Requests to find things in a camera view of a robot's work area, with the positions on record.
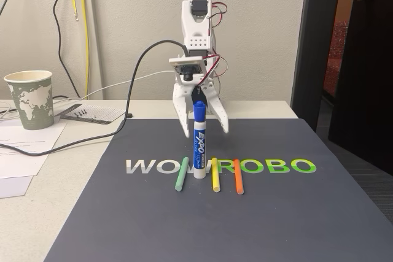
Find blue Expo dry-erase marker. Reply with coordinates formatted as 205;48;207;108
192;101;207;180

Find yellow chalk stick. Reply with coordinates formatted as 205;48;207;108
211;157;221;192

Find orange chalk stick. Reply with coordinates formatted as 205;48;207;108
233;158;244;195

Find green chalk stick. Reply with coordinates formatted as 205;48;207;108
174;156;190;191

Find lined paper sheet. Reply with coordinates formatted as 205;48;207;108
53;103;125;126

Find dark grey WOWROBO mat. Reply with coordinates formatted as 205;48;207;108
42;117;393;262

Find paper cup with world map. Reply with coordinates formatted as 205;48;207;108
3;70;55;131

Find dark door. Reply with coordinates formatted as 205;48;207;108
327;0;393;179

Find white paper sheet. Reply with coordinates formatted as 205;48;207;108
0;119;69;180
0;175;34;199

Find red and black servo wires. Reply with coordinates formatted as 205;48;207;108
198;53;230;87
208;1;229;29

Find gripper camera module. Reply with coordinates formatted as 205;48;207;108
168;55;207;86

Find thick black camera cable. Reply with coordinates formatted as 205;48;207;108
0;39;189;156

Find thin white cable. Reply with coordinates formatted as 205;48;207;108
52;70;176;101

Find dark door frame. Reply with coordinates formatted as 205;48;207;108
290;0;344;134

